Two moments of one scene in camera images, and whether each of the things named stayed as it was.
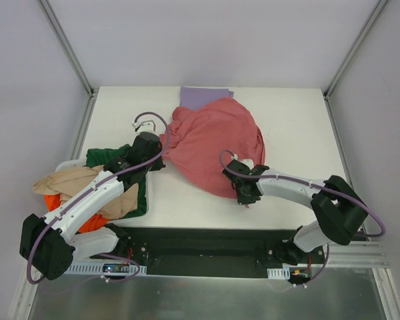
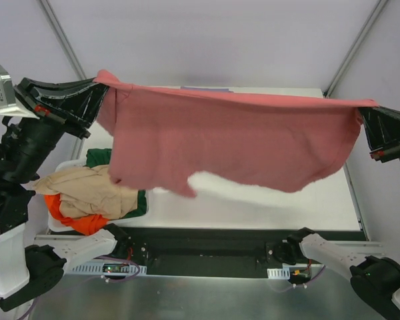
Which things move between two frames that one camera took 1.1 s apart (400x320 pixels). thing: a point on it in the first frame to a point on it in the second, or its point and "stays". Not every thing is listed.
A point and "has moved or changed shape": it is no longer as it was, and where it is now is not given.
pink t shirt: (199, 143) has moved or changed shape
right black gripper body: (244, 195) to (390, 151)
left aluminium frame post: (67, 48) stays
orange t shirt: (53, 201) stays
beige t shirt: (62, 183) stays
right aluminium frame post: (354, 48) stays
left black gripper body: (157, 163) to (53, 111)
